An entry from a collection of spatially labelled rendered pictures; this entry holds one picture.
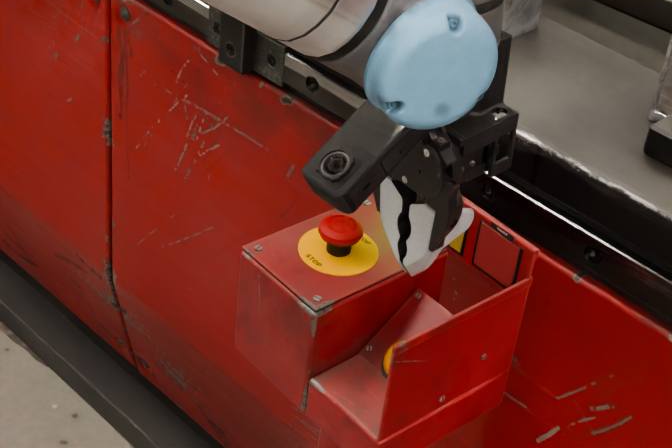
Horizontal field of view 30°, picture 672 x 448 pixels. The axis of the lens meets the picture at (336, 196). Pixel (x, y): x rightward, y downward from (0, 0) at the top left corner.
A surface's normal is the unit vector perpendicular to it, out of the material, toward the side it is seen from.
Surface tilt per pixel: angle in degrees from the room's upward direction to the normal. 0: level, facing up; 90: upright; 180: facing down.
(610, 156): 0
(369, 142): 33
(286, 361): 90
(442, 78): 90
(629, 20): 0
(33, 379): 0
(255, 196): 90
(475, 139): 90
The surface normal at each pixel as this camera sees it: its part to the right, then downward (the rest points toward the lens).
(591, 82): 0.10, -0.82
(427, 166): -0.77, 0.37
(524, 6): 0.70, 0.46
